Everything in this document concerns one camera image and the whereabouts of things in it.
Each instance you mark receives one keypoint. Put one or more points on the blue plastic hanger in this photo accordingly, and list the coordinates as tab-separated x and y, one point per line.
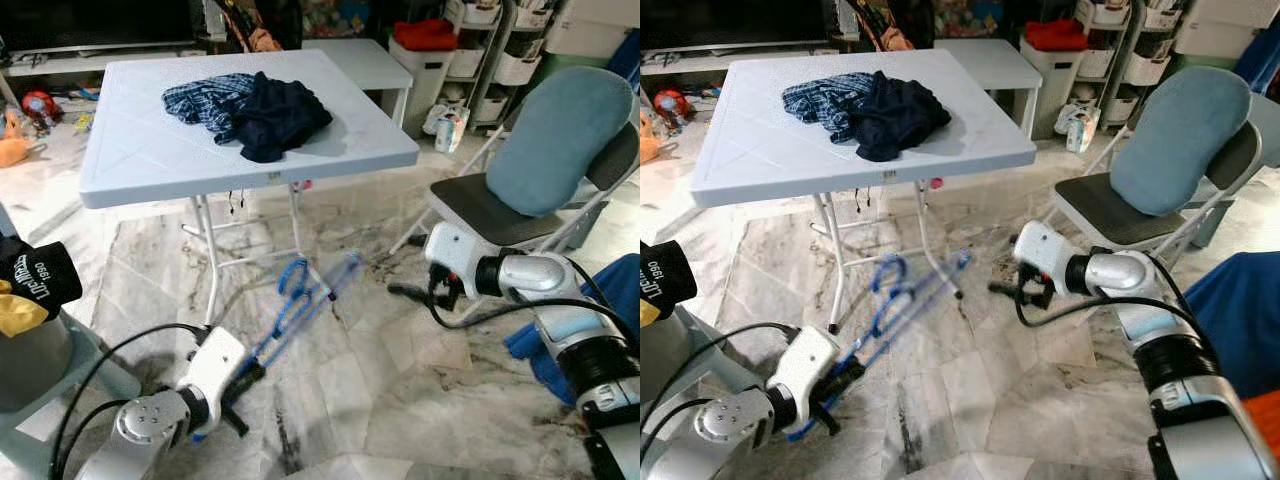
880	322
285	325

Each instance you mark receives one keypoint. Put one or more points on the yellow t-shirt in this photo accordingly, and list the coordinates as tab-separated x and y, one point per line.
648	310
20	315

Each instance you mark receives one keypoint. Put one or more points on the dark navy garment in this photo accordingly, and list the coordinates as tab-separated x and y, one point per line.
895	120
275	120

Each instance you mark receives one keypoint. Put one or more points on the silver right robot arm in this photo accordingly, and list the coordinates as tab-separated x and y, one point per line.
1115	272
530	275

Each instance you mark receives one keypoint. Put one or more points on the grey folding chair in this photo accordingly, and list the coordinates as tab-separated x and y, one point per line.
490	215
1100	200

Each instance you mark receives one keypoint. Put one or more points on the pale blue kids chair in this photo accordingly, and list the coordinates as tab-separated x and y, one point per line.
685	350
40	370

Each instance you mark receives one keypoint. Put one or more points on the printed white plastic bag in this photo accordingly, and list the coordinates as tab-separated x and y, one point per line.
1078	128
448	128

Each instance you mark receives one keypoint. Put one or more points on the blue t-shirt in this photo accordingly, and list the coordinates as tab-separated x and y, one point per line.
625	290
1240	320

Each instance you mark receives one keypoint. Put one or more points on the blue-grey oval cushion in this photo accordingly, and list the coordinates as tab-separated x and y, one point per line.
1180	140
560	140

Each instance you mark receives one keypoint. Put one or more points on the black shirt with white print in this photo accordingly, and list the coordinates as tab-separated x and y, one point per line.
40	275
665	280

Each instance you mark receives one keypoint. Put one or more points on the small white table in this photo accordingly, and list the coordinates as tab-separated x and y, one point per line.
365	62
990	62

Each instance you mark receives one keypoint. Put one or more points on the white folding table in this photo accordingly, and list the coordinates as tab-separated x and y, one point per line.
760	150
130	150

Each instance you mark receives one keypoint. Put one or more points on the shelf rack with white baskets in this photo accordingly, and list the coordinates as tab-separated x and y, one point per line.
1150	65
520	65

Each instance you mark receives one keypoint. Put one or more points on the red folded cloth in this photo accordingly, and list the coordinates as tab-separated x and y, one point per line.
1055	35
425	35

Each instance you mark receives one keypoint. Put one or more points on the orange soft toy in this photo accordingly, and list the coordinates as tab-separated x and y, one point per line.
650	145
15	150

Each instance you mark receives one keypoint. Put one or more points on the blue plaid shirt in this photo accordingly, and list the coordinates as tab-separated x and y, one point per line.
195	100
815	100

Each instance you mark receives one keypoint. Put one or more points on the orange t-shirt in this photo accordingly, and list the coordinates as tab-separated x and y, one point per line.
1265	440

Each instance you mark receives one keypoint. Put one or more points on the blue hanging cloth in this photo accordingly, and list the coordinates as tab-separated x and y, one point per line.
628	65
1262	60

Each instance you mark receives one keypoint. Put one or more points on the red toy helmet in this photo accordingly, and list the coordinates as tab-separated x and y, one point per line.
40	108
672	105

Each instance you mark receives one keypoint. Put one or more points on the black baby stroller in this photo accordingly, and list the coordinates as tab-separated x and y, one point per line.
870	20
235	20

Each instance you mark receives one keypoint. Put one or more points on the white plastic storage box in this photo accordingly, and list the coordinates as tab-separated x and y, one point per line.
595	25
1225	25

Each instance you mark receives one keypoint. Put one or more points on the white tv bench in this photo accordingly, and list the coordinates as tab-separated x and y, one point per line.
700	62
60	65

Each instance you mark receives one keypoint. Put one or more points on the black flat television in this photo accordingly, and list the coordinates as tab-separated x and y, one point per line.
740	22
100	25

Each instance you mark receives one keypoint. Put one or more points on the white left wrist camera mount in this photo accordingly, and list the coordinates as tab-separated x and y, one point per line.
805	365
215	365

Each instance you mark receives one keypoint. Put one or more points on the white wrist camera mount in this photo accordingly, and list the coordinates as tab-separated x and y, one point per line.
447	250
215	365
805	365
1035	250

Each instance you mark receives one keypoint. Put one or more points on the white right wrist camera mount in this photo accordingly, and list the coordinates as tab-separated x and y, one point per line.
447	250
1035	250

